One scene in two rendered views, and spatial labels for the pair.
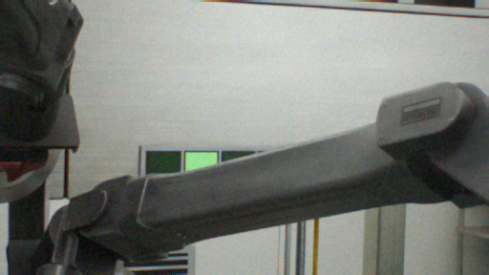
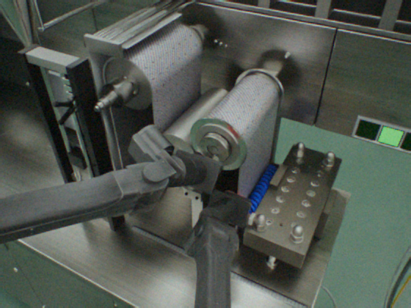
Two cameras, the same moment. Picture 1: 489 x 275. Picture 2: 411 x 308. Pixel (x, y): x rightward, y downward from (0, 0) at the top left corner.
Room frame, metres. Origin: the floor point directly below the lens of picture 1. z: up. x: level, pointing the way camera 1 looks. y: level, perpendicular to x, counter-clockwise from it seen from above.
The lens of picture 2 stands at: (0.66, -0.23, 1.79)
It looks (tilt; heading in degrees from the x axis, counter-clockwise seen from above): 41 degrees down; 51
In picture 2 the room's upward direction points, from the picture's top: straight up
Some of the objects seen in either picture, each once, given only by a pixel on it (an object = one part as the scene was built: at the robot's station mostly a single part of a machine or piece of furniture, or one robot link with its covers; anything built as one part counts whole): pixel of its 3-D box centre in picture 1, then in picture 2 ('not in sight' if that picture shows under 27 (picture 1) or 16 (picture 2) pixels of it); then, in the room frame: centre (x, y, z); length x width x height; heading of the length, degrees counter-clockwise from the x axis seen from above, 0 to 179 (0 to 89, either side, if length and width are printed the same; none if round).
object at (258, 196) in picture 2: not in sight; (260, 189); (1.24, 0.24, 1.03); 0.21 x 0.04 x 0.03; 23
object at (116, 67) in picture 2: not in sight; (157, 64); (1.13, 0.55, 1.33); 0.25 x 0.14 x 0.14; 23
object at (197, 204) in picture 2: not in sight; (197, 206); (1.05, 0.28, 1.05); 0.06 x 0.05 x 0.31; 23
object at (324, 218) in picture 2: not in sight; (326, 213); (1.37, 0.08, 0.96); 0.10 x 0.03 x 0.11; 23
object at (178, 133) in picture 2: not in sight; (199, 127); (1.17, 0.43, 1.17); 0.26 x 0.12 x 0.12; 23
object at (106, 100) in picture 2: not in sight; (104, 103); (0.93, 0.47, 1.33); 0.06 x 0.03 x 0.03; 23
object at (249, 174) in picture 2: (26, 249); (255, 167); (1.23, 0.26, 1.10); 0.23 x 0.01 x 0.18; 23
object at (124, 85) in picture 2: not in sight; (121, 90); (0.98, 0.49, 1.33); 0.06 x 0.06 x 0.06; 23
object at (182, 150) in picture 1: (219, 168); (402, 138); (1.55, 0.03, 1.18); 0.25 x 0.01 x 0.07; 113
